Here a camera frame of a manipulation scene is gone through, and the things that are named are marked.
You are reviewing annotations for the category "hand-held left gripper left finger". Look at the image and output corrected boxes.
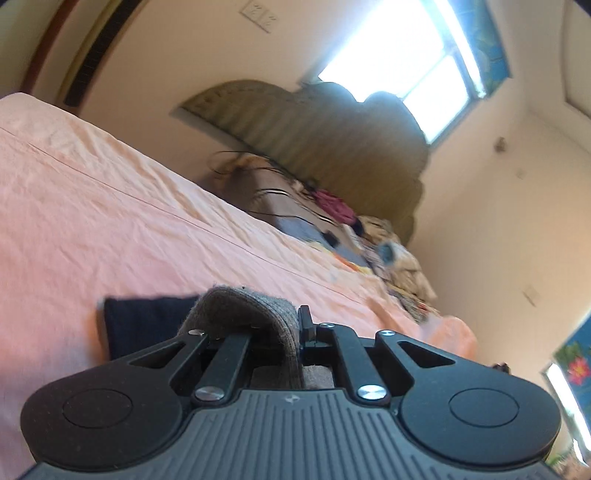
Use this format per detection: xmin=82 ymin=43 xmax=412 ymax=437
xmin=113 ymin=329 xmax=253 ymax=408

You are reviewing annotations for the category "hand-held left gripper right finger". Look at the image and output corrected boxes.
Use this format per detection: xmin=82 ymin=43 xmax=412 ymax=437
xmin=298 ymin=305 xmax=463 ymax=409

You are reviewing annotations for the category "grey sweater with navy sleeves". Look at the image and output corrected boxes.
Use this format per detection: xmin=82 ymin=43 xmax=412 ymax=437
xmin=96 ymin=286 xmax=335 ymax=393

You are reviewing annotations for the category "pile of clothes and pillows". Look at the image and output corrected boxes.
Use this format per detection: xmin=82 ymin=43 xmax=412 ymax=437
xmin=228 ymin=154 xmax=375 ymax=271

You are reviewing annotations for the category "magenta cloth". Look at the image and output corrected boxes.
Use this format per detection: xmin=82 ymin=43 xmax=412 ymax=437
xmin=314 ymin=188 xmax=358 ymax=228

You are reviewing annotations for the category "pink bed sheet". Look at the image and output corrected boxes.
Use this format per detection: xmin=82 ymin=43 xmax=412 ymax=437
xmin=0 ymin=92 xmax=478 ymax=476

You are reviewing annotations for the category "olive upholstered headboard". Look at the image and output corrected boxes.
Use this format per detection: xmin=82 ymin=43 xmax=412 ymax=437
xmin=173 ymin=80 xmax=431 ymax=247

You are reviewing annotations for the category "blue floral curtain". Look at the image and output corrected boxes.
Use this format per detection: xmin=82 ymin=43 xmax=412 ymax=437
xmin=462 ymin=0 xmax=514 ymax=99
xmin=553 ymin=318 xmax=591 ymax=385

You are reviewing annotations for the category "window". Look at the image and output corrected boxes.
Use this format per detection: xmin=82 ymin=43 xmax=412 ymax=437
xmin=302 ymin=0 xmax=488 ymax=145

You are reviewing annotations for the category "gold tower air conditioner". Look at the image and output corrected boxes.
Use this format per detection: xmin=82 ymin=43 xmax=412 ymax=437
xmin=62 ymin=0 xmax=146 ymax=108

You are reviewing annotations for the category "white wall socket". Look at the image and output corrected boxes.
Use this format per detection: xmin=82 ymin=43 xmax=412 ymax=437
xmin=239 ymin=0 xmax=282 ymax=34

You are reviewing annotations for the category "brown wooden frame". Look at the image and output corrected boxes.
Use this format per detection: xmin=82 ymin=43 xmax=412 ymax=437
xmin=18 ymin=0 xmax=81 ymax=95

